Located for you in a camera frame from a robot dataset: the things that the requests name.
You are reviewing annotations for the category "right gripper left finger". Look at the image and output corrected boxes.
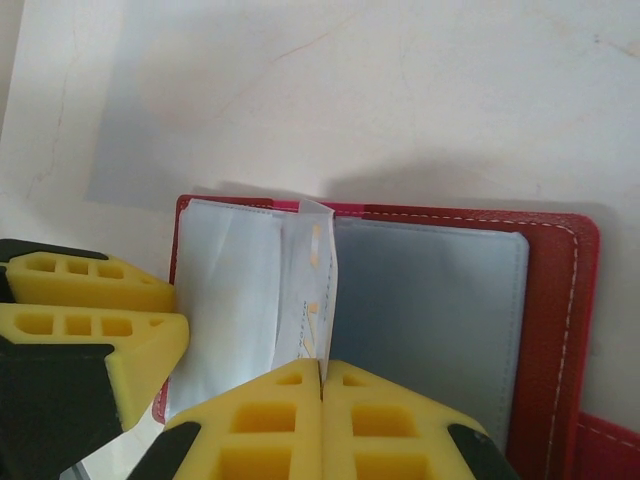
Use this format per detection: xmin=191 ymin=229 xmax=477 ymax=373
xmin=132 ymin=357 xmax=324 ymax=480

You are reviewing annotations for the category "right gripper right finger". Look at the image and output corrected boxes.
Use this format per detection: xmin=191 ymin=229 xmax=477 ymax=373
xmin=323 ymin=359 xmax=512 ymax=480

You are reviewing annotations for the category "red leather card holder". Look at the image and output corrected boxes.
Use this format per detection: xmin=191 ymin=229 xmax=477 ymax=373
xmin=152 ymin=193 xmax=640 ymax=480

